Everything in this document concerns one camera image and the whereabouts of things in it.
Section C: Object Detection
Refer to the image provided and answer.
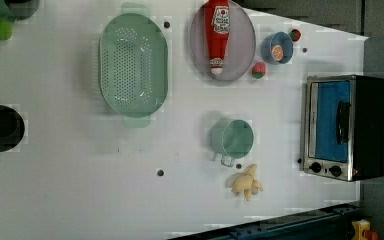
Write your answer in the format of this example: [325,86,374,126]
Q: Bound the silver black toaster oven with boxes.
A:
[302,75,384,182]

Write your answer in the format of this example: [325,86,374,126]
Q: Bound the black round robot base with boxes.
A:
[0,105,25,152]

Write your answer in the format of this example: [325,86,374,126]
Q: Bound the yellow banana toy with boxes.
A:
[231,164,263,201]

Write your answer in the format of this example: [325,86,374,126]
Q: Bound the red strawberry toy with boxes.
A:
[252,62,266,79]
[289,29,302,42]

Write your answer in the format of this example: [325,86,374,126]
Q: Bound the green perforated colander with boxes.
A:
[99,2,169,128]

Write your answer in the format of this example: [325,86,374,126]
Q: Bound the grey round plate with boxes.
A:
[189,0,256,81]

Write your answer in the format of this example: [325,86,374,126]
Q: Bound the orange slice toy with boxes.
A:
[271,45,284,61]

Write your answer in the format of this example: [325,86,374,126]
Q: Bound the blue bowl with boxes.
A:
[261,32,294,65]

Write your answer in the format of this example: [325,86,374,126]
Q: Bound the red ketchup bottle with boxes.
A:
[204,0,230,75]

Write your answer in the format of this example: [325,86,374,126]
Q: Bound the yellow orange clamp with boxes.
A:
[352,219,379,240]

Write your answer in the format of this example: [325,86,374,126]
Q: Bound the dark blue metal frame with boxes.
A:
[171,204,362,240]

